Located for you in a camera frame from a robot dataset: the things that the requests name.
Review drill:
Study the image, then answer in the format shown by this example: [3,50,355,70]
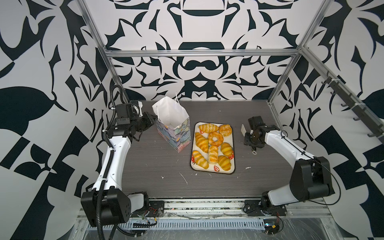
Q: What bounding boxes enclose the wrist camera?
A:
[116,100,143,126]
[248,116,265,130]

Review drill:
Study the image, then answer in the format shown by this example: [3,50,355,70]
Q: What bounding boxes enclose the aluminium frame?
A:
[84,1,384,203]

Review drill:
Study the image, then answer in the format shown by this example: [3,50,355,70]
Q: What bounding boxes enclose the ring shaped fake bread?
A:
[208,132,224,147]

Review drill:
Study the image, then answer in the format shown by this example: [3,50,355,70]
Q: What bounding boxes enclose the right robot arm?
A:
[242,125,336,216]

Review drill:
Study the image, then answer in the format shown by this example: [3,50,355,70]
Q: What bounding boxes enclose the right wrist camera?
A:
[248,116,265,130]

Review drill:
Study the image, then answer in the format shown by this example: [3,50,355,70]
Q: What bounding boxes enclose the strawberry print tray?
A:
[191,122,235,174]

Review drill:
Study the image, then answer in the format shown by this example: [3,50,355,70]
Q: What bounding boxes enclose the wall hook rack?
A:
[322,77,384,144]

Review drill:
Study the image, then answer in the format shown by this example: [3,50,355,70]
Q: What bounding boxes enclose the centre twisted fake bread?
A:
[208,146,219,165]

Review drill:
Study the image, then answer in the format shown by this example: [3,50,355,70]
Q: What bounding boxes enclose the white and steel tongs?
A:
[241,124,257,155]

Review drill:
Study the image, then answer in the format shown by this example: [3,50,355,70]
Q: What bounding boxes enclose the long striped fake croissant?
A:
[199,123,220,134]

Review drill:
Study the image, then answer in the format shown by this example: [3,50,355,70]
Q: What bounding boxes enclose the colourful printed paper bag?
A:
[152,96,191,152]

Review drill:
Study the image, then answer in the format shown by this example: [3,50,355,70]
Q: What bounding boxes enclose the base rail with cable duct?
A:
[70,197,334,238]

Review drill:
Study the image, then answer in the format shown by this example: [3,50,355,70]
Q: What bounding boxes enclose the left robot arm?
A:
[81,85,157,240]

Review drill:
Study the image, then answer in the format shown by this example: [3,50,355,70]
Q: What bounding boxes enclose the bottom right fake croissant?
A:
[218,156,232,171]

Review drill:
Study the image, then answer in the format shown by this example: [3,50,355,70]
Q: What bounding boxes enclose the striped fake bun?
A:
[221,143,234,159]

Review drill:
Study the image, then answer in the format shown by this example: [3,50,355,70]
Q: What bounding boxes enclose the bottom left fake croissant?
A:
[192,150,209,170]

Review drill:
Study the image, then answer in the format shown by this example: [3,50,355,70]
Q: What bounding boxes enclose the knotted fake bread roll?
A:
[219,125,233,137]

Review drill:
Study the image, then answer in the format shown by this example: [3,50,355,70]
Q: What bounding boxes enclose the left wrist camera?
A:
[116,100,143,126]

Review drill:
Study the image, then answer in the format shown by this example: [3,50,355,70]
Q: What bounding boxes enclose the left column fake croissant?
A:
[195,132,209,153]

